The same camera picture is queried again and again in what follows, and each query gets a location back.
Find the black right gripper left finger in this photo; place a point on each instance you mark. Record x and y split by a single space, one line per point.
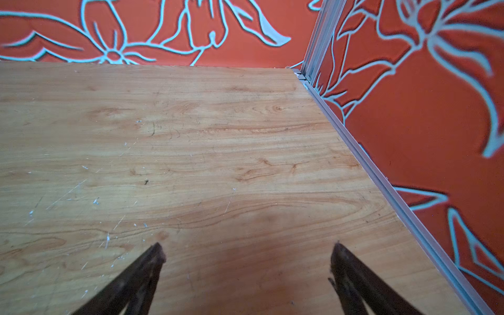
132 291

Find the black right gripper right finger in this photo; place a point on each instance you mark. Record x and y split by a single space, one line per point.
359 288

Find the aluminium frame rails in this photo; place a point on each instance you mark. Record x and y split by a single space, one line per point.
326 23

